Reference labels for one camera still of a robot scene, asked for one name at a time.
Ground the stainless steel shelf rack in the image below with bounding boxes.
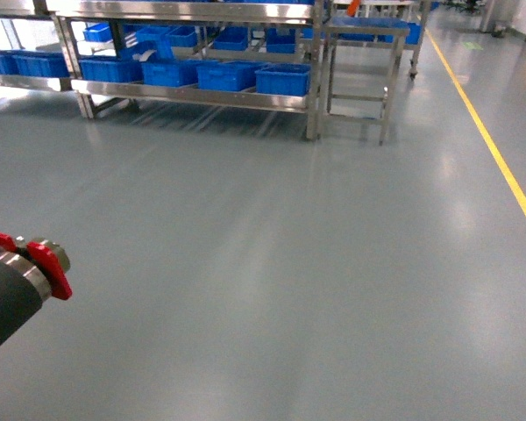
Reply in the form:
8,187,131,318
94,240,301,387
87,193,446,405
0,1,331,140

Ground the blue bin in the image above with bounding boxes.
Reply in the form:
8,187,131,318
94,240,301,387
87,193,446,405
196,61,267,92
79,56,143,82
141,60,201,88

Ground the small stainless steel table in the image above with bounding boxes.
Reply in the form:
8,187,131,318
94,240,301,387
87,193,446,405
318,16,409,145

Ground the blue bin rightmost lower shelf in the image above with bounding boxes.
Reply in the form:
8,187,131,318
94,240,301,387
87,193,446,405
255,63,311,96

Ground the blue bin far left rack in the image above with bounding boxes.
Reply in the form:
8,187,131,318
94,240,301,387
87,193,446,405
12,52,70,78

